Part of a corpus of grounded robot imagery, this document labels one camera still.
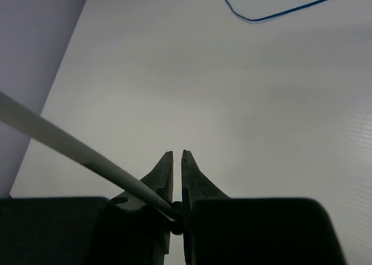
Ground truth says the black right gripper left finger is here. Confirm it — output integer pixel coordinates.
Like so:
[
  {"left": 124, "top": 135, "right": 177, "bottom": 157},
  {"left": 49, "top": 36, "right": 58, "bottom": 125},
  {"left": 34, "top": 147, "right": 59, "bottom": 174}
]
[{"left": 110, "top": 151, "right": 173, "bottom": 255}]

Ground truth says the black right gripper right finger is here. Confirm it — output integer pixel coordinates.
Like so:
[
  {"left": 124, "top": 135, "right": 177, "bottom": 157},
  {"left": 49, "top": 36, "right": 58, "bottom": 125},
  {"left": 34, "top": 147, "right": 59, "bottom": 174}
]
[{"left": 181, "top": 150, "right": 230, "bottom": 264}]

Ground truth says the grey headphone cable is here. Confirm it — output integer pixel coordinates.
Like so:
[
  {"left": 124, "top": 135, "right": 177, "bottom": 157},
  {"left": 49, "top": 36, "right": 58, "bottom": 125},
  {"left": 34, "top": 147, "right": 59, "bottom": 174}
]
[{"left": 0, "top": 91, "right": 183, "bottom": 222}]

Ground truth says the blue teal-headphone cable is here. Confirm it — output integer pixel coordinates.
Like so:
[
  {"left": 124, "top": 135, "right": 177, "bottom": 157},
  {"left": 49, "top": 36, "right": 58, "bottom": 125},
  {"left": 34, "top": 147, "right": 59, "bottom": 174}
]
[{"left": 219, "top": 0, "right": 372, "bottom": 23}]

